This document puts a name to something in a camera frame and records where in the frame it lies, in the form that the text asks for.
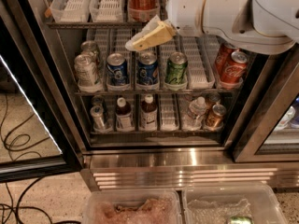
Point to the white shelf tray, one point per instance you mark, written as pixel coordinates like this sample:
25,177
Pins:
107,10
70,10

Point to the brown juice bottle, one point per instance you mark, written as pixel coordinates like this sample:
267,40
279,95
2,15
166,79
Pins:
124,115
148,113

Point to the white shelf tray far left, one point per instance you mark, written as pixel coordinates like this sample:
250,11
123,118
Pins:
70,10

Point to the brown juice bottle left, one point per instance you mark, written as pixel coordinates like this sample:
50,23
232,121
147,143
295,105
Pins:
124,115

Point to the brown juice bottle right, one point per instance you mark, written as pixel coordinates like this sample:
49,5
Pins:
148,113

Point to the silver slim can front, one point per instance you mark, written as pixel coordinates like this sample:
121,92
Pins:
99,117

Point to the green can in bin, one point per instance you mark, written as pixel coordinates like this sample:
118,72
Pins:
239,220

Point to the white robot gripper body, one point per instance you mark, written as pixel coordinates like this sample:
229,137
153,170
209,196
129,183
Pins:
185,9

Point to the blue pepsi can left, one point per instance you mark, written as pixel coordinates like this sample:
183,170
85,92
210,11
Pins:
117,69

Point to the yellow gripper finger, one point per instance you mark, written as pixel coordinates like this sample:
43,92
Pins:
155,33

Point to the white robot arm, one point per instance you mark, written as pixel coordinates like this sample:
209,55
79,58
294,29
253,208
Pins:
261,26

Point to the silver slim can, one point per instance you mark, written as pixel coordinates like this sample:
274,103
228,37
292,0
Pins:
98,100
99,117

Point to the red coke can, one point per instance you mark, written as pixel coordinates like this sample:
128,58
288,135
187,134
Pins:
225,50
234,67

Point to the white front can middle shelf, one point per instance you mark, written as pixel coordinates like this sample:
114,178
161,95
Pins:
87,73

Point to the red coke can rear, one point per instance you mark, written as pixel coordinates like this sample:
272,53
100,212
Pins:
225,50

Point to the red coke can front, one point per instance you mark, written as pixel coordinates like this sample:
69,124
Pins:
234,67

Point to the bronze can rear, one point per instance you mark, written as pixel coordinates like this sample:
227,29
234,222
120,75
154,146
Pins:
212,98

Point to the clear plastic bin right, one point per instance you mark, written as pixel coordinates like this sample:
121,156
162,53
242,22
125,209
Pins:
215,203

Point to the green soda can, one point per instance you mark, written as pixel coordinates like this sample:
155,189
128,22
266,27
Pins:
176,68

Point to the white rear can middle shelf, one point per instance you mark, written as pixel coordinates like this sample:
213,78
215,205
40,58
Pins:
90,47

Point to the clear water bottle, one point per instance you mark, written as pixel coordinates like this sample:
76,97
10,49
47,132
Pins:
195,114

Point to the white can shelf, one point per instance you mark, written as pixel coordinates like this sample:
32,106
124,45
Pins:
87,73
90,47

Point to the glass fridge door left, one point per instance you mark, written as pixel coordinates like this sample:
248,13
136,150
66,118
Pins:
39,135

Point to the blue pepsi can right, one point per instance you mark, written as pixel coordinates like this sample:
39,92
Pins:
147,68

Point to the clear plastic bin left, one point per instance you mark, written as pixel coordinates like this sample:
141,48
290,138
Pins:
133,206

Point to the stainless fridge base grille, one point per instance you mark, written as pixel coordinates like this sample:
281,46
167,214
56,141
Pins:
181,168

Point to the clear plastic bin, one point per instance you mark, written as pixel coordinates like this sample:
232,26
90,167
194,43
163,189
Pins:
215,203
133,206

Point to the right fridge door frame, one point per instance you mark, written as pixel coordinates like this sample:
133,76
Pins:
270,91

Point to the blue pepsi can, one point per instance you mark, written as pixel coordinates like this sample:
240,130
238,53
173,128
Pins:
117,69
147,68

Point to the silver slim can rear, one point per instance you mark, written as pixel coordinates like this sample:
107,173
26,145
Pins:
98,100

